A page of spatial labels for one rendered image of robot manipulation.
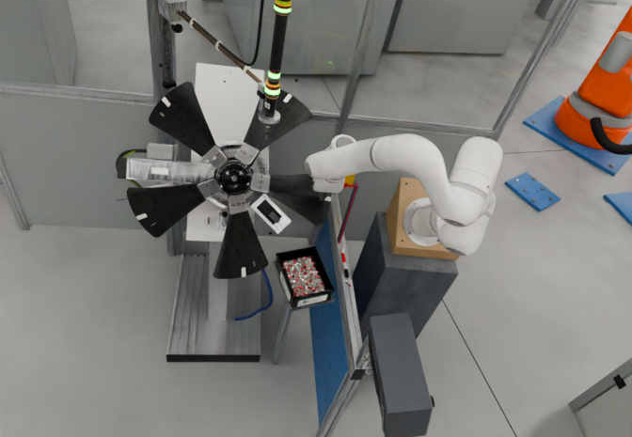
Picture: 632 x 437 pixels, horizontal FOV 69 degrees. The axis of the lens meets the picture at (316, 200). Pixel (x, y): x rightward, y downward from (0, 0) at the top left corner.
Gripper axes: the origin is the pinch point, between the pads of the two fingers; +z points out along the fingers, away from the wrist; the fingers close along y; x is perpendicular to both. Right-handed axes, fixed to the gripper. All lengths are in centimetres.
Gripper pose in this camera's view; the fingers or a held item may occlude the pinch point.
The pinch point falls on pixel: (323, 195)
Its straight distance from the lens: 165.0
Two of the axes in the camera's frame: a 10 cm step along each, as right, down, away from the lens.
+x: 0.3, 8.9, -4.6
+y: -9.8, -0.7, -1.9
